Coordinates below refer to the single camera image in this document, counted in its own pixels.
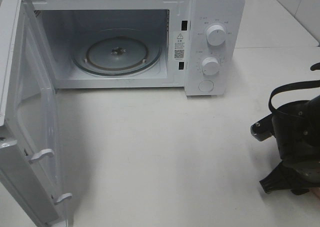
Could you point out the white microwave knob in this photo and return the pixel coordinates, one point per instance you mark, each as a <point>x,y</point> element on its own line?
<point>210,66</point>
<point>215,34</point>

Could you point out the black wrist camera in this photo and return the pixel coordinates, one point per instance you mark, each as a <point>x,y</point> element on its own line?
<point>262,129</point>

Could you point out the white microwave oven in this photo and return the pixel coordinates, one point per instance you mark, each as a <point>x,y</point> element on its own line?
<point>182,22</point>

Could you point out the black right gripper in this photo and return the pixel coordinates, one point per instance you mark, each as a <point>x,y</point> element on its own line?
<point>294,174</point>

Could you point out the round white door button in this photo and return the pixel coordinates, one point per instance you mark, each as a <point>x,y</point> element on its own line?
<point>206,86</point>

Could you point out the glass microwave turntable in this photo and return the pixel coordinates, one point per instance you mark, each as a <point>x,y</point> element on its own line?
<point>117,52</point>

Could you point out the pink plate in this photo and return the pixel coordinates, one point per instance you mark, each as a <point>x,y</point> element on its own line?
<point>315,191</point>

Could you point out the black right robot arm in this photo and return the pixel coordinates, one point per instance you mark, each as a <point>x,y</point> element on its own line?
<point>298,141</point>

